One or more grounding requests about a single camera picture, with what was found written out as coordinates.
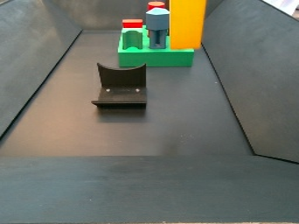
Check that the yellow rectangular block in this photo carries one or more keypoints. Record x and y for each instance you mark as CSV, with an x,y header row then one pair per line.
x,y
185,23

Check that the green shape board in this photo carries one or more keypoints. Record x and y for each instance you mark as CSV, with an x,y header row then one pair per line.
x,y
132,57

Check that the black curved stand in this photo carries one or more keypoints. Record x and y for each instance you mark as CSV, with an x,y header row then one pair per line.
x,y
121,86

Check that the green arch block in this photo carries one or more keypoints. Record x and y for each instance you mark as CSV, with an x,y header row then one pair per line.
x,y
132,38

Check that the small red block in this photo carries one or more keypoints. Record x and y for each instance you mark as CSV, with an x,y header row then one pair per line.
x,y
132,23

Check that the red cylinder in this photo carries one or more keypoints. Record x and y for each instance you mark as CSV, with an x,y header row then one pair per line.
x,y
155,4

